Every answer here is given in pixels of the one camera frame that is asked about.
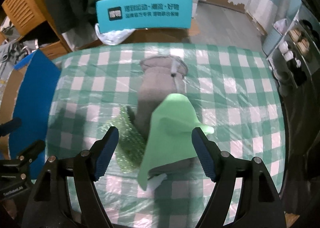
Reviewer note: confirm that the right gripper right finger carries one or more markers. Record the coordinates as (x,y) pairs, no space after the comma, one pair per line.
(259,204)

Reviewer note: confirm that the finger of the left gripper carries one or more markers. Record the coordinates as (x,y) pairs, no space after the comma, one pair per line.
(32,151)
(10,126)

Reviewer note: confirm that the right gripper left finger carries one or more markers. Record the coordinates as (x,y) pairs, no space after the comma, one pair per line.
(49,204)

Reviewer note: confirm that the green sparkly cloth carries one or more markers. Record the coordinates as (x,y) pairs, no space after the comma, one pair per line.
(131,145)

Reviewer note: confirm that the light green foam sheet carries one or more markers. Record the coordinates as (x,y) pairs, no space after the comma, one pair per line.
(169,148)

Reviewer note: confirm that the open cardboard box blue rim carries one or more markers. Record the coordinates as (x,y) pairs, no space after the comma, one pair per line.
(28,95)

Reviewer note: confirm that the grey hoodie pile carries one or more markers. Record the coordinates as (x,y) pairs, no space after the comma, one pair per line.
(13,51)

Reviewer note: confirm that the wooden louvered wardrobe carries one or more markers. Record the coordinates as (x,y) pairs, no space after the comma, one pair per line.
(32,16)

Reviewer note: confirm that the white plastic bag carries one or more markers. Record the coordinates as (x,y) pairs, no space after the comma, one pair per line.
(113,38)

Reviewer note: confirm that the grey shoe rack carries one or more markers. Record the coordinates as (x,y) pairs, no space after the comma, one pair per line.
(295,59)

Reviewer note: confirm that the grey fleece pouch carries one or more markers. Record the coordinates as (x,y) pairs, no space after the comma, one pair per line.
(162,76)

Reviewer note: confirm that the light blue waste bin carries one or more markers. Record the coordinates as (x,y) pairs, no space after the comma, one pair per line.
(273,37)

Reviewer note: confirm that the brown flattened cardboard box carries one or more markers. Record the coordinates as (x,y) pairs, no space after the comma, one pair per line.
(162,35)

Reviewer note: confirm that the teal printed shoe box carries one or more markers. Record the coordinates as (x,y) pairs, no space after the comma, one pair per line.
(114,15)

